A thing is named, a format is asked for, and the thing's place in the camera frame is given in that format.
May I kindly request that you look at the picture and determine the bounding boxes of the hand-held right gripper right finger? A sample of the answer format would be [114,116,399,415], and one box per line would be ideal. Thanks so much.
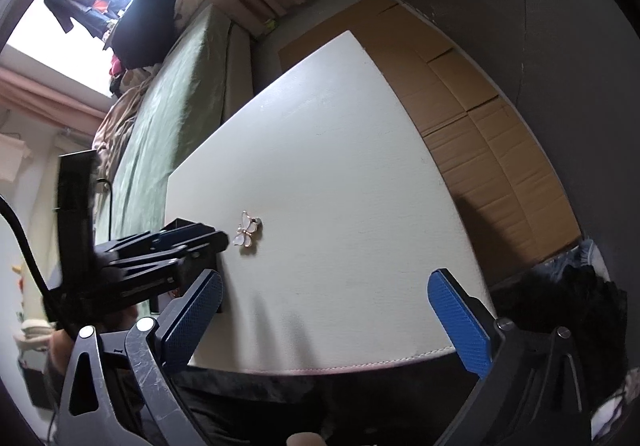
[426,268,594,446]

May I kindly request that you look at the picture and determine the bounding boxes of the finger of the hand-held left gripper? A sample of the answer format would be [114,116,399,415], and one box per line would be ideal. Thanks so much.
[105,231,231,278]
[97,224,216,258]

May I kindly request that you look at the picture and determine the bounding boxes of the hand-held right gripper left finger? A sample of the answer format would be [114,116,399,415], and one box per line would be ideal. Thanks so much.
[54,269,226,446]

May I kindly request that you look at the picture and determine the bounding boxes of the black gift box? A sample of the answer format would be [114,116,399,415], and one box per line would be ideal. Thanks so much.
[150,218,224,315]

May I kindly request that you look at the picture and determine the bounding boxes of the white butterfly brooch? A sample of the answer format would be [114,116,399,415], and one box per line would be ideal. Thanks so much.
[232,210,263,255]

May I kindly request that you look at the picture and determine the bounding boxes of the person's left hand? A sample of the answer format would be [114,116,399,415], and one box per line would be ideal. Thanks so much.
[49,330,77,373]

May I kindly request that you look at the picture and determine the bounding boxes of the white hanging cloth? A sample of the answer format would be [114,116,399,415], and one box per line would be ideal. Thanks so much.
[0,133,33,183]

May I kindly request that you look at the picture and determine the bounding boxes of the beige crumpled blanket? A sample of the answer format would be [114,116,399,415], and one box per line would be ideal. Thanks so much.
[91,76,156,187]

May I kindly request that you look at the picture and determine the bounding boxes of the bed with green sheet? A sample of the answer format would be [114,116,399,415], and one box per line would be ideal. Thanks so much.
[95,6,253,229]

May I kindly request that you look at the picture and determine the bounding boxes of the black and blue clothes pile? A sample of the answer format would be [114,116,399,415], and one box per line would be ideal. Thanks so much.
[490,238,630,407]

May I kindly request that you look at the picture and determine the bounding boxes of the white square table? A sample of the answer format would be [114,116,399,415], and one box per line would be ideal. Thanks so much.
[165,30,498,374]

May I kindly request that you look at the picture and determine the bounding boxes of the flattened cardboard boxes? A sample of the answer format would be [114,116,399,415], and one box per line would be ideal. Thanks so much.
[277,0,583,279]

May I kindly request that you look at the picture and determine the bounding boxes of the dark clothing heap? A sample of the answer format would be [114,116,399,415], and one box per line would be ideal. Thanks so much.
[107,0,181,69]

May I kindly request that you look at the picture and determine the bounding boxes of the hanging dark clothes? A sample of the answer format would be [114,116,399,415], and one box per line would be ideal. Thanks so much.
[44,0,132,34]

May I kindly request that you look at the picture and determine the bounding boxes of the grey wardrobe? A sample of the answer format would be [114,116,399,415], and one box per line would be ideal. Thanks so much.
[345,0,640,287]

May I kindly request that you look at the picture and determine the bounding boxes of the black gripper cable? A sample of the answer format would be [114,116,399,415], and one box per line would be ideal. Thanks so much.
[0,196,56,299]

